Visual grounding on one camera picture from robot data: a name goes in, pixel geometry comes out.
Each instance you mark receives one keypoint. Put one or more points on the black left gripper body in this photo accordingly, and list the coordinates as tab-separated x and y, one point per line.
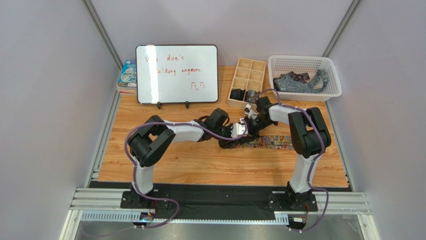
232	141

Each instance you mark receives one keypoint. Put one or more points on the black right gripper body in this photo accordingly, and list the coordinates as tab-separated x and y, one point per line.
254	123

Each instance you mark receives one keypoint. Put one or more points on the colourful patterned tie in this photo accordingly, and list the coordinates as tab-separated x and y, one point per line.
274	142

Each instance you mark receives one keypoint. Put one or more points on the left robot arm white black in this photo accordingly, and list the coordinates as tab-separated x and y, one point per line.
146	144

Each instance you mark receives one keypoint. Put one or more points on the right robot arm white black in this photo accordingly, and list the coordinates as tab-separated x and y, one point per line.
309	136

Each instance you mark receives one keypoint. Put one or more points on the rolled black tie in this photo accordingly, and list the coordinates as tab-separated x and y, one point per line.
237	94

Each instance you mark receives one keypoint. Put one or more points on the wooden compartment box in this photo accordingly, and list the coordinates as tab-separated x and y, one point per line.
249	75

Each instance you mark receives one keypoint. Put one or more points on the white plastic basket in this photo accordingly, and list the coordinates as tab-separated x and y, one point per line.
281	64

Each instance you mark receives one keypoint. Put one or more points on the whiteboard with red writing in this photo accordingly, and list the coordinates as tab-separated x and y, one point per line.
177	74

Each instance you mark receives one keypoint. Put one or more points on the dark patterned tie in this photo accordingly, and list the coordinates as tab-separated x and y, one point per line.
298	77

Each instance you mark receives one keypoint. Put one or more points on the blue book stack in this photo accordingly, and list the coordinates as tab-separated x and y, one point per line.
127	81

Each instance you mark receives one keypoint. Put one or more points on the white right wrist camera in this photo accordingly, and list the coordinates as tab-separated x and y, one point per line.
250	114

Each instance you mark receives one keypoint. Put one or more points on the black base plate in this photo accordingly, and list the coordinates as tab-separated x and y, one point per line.
216	202

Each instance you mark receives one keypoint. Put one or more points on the aluminium frame rail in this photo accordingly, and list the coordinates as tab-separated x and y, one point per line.
95	213

